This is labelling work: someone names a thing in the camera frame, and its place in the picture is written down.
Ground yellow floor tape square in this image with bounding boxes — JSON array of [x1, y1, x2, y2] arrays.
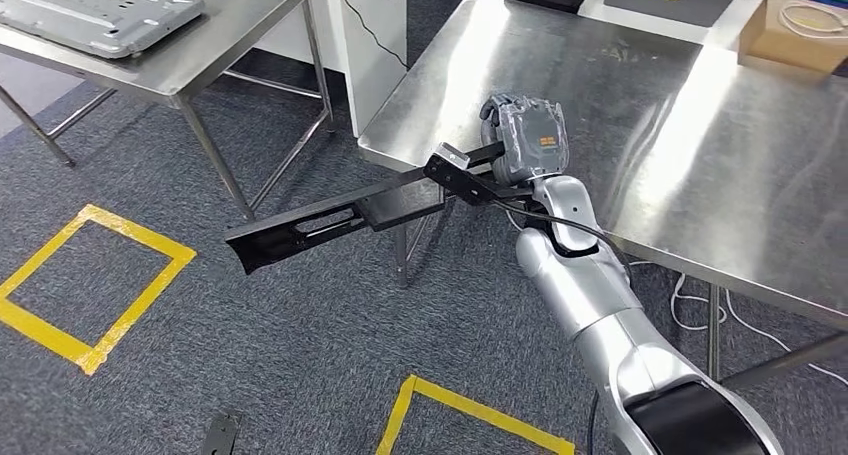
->
[[375, 374, 578, 455], [0, 203, 198, 377]]

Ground black power cable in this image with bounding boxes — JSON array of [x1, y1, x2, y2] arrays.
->
[[331, 0, 411, 70]]

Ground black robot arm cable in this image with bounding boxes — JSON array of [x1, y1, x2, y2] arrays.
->
[[586, 390, 602, 455]]

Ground black right camera bracket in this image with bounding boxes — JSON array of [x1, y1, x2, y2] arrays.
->
[[423, 152, 538, 208]]

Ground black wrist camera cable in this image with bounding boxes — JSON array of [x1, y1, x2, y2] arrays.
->
[[493, 198, 631, 284]]

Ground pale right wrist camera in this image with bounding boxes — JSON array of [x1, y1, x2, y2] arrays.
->
[[437, 142, 472, 170]]

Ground black left camera bracket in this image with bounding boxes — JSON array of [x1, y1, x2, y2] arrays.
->
[[198, 410, 243, 455]]

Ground dark grey pad yellow label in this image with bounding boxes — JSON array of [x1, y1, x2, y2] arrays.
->
[[602, 0, 757, 29]]

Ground steel workbench table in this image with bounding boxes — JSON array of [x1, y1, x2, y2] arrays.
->
[[0, 0, 339, 223], [357, 0, 848, 390]]

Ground white cabinet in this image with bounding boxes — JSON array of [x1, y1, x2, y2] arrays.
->
[[254, 0, 409, 139]]

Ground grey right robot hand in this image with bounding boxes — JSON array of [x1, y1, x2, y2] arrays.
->
[[478, 94, 571, 187]]

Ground long black plastic part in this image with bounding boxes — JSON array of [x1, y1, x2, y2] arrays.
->
[[223, 140, 508, 276]]

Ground grey stamped metal panel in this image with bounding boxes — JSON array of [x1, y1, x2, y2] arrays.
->
[[0, 0, 207, 60]]

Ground black camera bracket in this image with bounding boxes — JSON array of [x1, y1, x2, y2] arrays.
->
[[423, 152, 538, 208], [198, 410, 243, 455]]

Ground cardboard box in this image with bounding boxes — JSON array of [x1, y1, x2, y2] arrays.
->
[[737, 0, 848, 76]]

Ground coiled white cable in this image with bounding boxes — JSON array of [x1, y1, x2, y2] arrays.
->
[[778, 2, 848, 39]]

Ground white floor cable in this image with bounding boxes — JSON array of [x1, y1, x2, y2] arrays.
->
[[625, 259, 848, 387]]

